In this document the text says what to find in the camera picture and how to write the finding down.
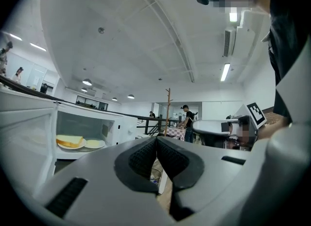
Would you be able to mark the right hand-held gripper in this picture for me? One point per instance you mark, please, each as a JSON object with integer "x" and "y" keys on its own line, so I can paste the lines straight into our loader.
{"x": 256, "y": 115}

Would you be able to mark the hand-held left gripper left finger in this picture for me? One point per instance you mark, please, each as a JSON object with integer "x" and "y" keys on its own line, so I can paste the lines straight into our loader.
{"x": 102, "y": 183}

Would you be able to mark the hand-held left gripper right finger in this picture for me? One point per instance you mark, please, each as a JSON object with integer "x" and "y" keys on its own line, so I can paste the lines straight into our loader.
{"x": 213, "y": 171}

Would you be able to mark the white round plate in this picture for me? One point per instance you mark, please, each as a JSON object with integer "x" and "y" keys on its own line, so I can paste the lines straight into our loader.
{"x": 102, "y": 144}
{"x": 80, "y": 146}

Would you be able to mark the bread slice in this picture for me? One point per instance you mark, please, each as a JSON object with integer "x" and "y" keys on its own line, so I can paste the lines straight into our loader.
{"x": 69, "y": 140}

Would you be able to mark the white microwave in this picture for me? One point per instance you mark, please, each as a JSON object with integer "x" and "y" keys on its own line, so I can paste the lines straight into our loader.
{"x": 116, "y": 123}

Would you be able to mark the checkered tablecloth table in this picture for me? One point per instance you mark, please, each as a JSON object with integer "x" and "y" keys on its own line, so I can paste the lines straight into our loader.
{"x": 176, "y": 132}

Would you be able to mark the wooden coat rack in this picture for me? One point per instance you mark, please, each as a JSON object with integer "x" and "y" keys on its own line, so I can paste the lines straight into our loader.
{"x": 168, "y": 113}

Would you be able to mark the ceiling tube light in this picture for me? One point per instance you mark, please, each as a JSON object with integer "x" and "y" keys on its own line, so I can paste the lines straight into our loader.
{"x": 233, "y": 16}
{"x": 225, "y": 72}
{"x": 15, "y": 37}
{"x": 37, "y": 47}

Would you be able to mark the black framed window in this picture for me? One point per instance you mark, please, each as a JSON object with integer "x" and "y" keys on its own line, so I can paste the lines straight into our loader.
{"x": 92, "y": 103}

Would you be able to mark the white ceiling air conditioner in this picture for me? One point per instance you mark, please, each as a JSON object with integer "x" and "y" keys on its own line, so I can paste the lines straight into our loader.
{"x": 229, "y": 41}

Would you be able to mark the person's black and white top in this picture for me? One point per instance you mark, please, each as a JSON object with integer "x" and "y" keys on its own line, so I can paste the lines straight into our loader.
{"x": 286, "y": 38}

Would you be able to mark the black metal railing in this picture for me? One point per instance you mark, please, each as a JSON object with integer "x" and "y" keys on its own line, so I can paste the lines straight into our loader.
{"x": 24, "y": 88}

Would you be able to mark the round ceiling detector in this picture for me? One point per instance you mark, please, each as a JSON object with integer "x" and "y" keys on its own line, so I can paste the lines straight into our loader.
{"x": 101, "y": 30}

